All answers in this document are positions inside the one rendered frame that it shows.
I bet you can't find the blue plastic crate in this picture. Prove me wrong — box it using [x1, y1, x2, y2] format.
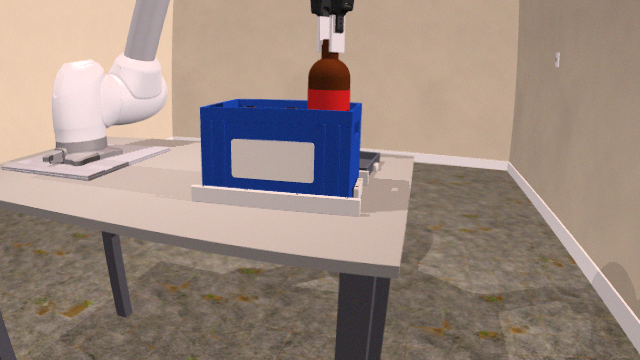
[201, 99, 362, 198]

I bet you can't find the brown bottle with red label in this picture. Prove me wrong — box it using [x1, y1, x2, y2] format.
[307, 39, 351, 111]

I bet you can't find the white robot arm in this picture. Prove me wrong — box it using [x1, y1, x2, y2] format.
[43, 0, 170, 166]

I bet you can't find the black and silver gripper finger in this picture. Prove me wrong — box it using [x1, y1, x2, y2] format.
[327, 0, 354, 53]
[310, 0, 332, 52]

